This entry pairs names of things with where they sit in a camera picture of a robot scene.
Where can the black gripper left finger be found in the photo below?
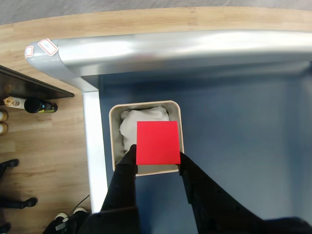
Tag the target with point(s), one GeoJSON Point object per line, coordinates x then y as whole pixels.
{"type": "Point", "coordinates": [122, 185]}

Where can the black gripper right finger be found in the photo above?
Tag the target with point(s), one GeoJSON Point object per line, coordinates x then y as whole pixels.
{"type": "Point", "coordinates": [209, 207]}

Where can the red cube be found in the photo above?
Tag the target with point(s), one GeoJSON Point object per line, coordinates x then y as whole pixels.
{"type": "Point", "coordinates": [158, 143]}

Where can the beige open box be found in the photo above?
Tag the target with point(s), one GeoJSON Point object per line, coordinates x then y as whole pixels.
{"type": "Point", "coordinates": [113, 136]}

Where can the black white shoe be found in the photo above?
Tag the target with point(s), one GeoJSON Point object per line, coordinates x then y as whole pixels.
{"type": "Point", "coordinates": [61, 215]}
{"type": "Point", "coordinates": [79, 210]}

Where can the white crumpled cloth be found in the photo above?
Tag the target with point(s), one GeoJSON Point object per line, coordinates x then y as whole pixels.
{"type": "Point", "coordinates": [129, 129]}

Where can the grey table mat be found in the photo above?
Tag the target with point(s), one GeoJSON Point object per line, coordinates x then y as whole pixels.
{"type": "Point", "coordinates": [243, 122]}

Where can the black office chair base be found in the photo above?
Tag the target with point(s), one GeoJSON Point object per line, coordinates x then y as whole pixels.
{"type": "Point", "coordinates": [14, 203]}

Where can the black spray can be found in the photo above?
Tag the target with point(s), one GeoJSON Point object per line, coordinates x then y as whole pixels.
{"type": "Point", "coordinates": [36, 104]}

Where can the small gold capped bottle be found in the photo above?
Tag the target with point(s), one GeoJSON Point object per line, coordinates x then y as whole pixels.
{"type": "Point", "coordinates": [3, 128]}
{"type": "Point", "coordinates": [3, 115]}

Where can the white bottle with gold cap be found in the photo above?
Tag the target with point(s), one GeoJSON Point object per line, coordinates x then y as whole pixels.
{"type": "Point", "coordinates": [17, 102]}

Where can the dark brown cabinet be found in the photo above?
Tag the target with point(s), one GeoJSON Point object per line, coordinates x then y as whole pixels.
{"type": "Point", "coordinates": [24, 87]}

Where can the white red-edged sticker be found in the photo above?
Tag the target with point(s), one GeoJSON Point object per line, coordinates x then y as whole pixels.
{"type": "Point", "coordinates": [48, 46]}
{"type": "Point", "coordinates": [29, 52]}

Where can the silver metal table frame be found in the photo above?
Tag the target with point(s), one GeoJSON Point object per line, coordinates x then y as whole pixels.
{"type": "Point", "coordinates": [170, 48]}

